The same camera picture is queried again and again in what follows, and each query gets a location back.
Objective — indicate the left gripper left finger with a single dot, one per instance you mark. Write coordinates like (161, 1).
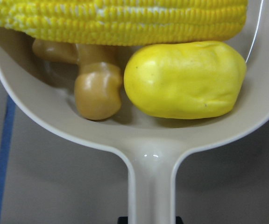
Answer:
(122, 220)

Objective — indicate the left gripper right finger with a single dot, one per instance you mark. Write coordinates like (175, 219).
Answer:
(179, 220)

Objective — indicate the tan toy ginger root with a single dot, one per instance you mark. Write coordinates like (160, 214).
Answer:
(97, 86)

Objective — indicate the yellow toy potato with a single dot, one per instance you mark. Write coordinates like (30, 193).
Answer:
(185, 81)

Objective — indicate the yellow toy corn cob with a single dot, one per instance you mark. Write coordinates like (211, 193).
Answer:
(125, 22)

